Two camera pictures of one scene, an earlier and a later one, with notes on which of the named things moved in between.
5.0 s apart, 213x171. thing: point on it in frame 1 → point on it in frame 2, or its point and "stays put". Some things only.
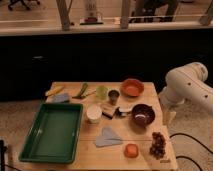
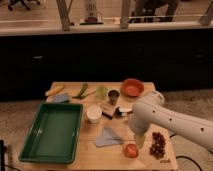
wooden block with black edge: (108, 110) stays put
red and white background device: (92, 17) stays put
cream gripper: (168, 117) → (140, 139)
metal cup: (113, 94) stays put
